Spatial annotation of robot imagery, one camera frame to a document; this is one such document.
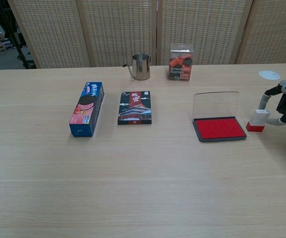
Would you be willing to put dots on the black tripod stand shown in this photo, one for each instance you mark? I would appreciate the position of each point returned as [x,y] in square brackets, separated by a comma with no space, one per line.
[23,54]

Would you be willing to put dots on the blue cookie box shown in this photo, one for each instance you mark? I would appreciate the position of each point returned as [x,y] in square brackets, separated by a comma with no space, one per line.
[87,109]

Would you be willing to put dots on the clear box of coffee capsules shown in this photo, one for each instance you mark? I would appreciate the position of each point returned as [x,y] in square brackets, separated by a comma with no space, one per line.
[180,64]

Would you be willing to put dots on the steel long-spout pitcher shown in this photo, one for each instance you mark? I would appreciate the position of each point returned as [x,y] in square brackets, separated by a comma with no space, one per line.
[140,67]

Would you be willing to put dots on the red ink pad clear lid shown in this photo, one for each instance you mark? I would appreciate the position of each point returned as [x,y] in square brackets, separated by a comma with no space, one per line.
[219,129]

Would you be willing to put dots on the wooden rattan folding screen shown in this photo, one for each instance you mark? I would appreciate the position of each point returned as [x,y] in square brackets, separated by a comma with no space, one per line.
[118,29]

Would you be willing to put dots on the white stamp with red base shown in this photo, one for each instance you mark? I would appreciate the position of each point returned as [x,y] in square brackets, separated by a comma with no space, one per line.
[258,119]

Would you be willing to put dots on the black palace print box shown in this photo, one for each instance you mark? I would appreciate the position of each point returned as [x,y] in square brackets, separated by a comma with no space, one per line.
[134,107]

